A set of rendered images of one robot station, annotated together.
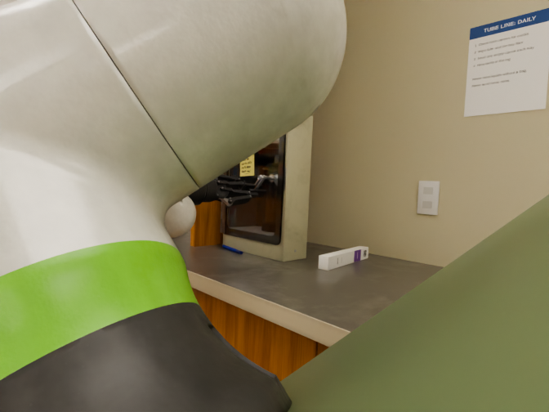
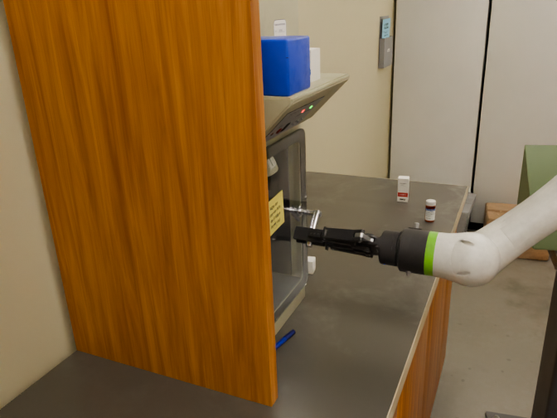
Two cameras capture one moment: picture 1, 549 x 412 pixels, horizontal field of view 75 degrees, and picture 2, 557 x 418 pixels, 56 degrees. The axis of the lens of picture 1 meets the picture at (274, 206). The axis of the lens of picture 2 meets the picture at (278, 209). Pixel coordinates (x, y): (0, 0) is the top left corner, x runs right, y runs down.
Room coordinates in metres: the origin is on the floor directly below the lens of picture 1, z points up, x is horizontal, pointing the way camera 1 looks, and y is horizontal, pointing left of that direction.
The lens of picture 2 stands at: (1.59, 1.07, 1.65)
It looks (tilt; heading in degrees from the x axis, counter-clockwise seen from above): 21 degrees down; 249
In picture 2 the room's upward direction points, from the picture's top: 2 degrees counter-clockwise
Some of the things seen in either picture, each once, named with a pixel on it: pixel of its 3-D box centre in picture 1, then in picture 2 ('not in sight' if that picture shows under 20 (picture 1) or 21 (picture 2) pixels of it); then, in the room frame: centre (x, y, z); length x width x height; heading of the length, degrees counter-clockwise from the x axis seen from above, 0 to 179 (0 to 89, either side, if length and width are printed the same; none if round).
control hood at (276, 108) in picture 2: not in sight; (297, 109); (1.18, 0.12, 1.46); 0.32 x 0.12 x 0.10; 44
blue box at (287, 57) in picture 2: not in sight; (273, 65); (1.26, 0.19, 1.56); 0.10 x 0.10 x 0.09; 44
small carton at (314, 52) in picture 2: not in sight; (303, 65); (1.15, 0.09, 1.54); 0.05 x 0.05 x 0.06; 44
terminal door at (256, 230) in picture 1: (251, 181); (278, 232); (1.22, 0.08, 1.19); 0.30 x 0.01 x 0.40; 44
